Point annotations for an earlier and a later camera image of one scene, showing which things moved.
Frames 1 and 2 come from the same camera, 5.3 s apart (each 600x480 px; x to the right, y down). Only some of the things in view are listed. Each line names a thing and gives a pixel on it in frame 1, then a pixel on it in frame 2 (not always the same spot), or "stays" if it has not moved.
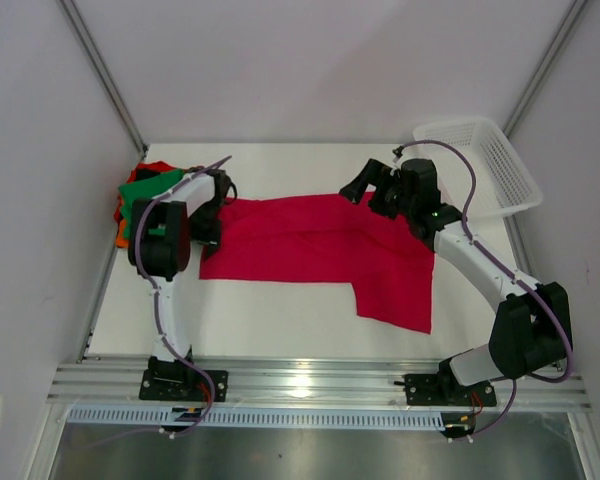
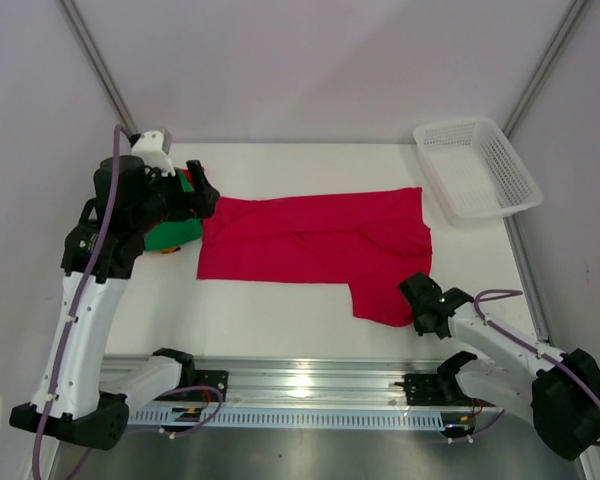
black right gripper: [380, 185] to [421, 300]
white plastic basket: [504, 180] stays
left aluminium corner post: [81, 31] stays
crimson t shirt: [327, 238] stays
